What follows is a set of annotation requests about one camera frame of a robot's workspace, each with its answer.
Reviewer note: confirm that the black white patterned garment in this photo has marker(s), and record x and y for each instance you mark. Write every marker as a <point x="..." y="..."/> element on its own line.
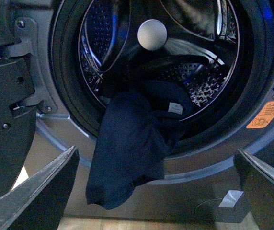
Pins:
<point x="203" y="92"/>

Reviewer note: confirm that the dark navy blue garment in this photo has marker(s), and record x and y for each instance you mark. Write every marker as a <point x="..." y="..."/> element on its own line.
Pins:
<point x="137" y="133"/>

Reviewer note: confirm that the grey round drum hub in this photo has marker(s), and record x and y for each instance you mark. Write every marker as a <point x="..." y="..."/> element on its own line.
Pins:
<point x="152" y="35"/>

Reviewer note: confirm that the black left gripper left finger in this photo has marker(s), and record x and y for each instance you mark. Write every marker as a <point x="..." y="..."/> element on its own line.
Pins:
<point x="39" y="202"/>

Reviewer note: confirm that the white care label tag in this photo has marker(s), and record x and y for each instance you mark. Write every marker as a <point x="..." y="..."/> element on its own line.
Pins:
<point x="175" y="108"/>

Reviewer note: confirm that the orange warning sticker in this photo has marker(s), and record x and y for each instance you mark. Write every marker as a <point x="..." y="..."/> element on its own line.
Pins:
<point x="263" y="118"/>

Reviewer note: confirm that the silver tape patch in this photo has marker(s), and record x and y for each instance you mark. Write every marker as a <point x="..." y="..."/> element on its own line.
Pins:
<point x="231" y="198"/>

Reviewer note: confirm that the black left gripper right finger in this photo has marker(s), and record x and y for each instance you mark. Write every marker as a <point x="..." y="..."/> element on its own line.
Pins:
<point x="257" y="182"/>

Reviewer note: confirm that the dark washing machine door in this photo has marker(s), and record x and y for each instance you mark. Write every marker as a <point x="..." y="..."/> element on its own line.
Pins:
<point x="17" y="123"/>

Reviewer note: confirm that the grey front-load washing machine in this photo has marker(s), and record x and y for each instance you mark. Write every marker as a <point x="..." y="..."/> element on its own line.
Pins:
<point x="88" y="49"/>

